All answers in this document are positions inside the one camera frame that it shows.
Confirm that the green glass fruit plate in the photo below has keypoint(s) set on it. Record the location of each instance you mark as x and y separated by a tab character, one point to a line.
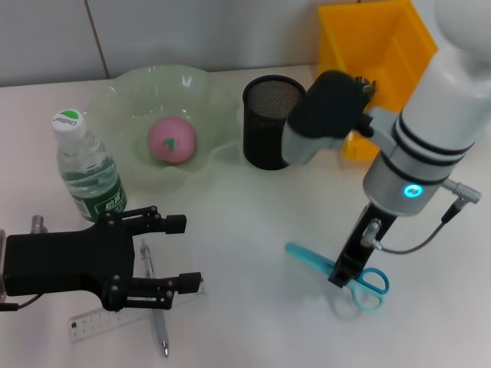
153	88

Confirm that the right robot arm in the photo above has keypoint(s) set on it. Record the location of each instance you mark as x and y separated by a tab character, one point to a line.
441	115

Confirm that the transparent plastic ruler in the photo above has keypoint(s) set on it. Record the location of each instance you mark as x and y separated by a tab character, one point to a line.
84	324

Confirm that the yellow plastic storage bin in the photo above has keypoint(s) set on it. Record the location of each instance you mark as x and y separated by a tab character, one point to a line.
345	38

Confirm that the blue scissors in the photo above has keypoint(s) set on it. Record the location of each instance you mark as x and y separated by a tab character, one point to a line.
307	255

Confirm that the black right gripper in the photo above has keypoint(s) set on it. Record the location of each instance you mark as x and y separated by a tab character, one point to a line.
356	249

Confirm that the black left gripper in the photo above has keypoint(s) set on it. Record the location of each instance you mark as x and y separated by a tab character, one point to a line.
69	264

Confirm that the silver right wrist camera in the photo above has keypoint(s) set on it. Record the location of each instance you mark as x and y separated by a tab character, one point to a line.
326	111

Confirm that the clear bottle with green label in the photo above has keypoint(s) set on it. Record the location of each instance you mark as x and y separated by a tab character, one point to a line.
88	172

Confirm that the silver ballpoint pen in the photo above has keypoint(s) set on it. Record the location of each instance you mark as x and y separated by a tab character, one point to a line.
163	337

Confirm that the black mesh cup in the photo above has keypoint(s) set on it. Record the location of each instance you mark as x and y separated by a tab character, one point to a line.
264	126

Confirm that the green plastic wrapper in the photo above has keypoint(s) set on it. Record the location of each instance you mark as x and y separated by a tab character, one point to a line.
369	89

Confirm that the pink peach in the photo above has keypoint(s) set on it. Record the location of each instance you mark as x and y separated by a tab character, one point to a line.
172	140

